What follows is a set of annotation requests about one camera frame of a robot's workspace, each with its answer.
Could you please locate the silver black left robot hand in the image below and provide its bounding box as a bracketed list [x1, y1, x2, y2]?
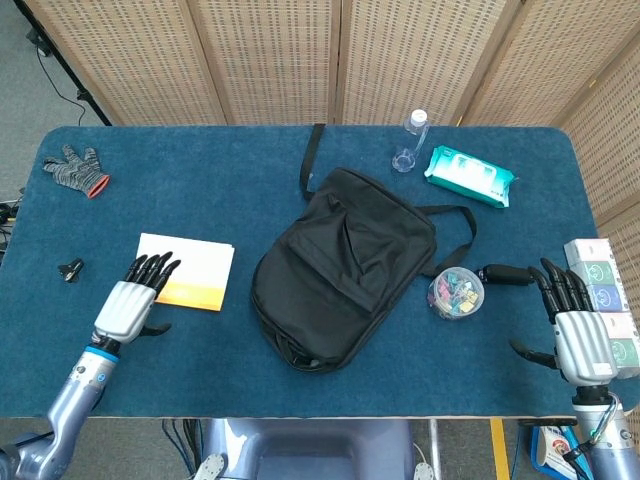
[93, 251, 181, 346]

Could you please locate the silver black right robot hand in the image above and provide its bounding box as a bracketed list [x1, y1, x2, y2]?
[508, 257, 619, 387]

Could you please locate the white book with orange edge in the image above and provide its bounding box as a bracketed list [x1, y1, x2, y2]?
[135, 232, 236, 312]

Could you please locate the black backpack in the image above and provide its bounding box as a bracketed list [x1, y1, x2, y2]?
[251, 123, 478, 374]

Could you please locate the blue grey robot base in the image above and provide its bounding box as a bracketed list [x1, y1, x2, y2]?
[202, 418, 416, 480]

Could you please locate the pink tissue box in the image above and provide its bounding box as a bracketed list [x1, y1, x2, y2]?
[597, 311, 637, 344]
[563, 238, 615, 265]

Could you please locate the green tissue box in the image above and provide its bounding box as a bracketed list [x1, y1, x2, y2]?
[607, 335, 640, 372]
[569, 259, 618, 288]

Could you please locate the purple tissue box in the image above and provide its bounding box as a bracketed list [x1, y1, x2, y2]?
[582, 283, 626, 314]

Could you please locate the small black binder clip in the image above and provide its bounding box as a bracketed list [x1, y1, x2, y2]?
[57, 257, 85, 282]

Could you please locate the blue carpet table mat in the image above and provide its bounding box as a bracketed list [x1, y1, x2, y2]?
[0, 124, 626, 420]

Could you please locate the white printed mug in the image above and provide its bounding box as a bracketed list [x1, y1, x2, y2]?
[529, 425, 576, 469]

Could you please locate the clear jar of binder clips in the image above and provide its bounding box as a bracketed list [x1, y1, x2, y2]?
[426, 266, 485, 321]

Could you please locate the grey knit work glove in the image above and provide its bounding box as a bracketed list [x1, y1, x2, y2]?
[42, 144, 112, 200]

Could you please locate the teal wet wipes pack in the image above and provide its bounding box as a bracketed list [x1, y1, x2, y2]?
[423, 144, 516, 210]

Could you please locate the black tripod stand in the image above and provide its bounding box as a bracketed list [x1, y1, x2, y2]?
[14, 0, 114, 126]

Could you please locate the clear plastic water bottle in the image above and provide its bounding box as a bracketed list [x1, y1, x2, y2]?
[391, 109, 431, 175]

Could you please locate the black cylindrical handle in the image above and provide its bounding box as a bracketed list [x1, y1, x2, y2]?
[474, 263, 537, 287]

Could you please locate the bundle of floor cables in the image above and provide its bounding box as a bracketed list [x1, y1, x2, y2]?
[0, 187, 25, 251]

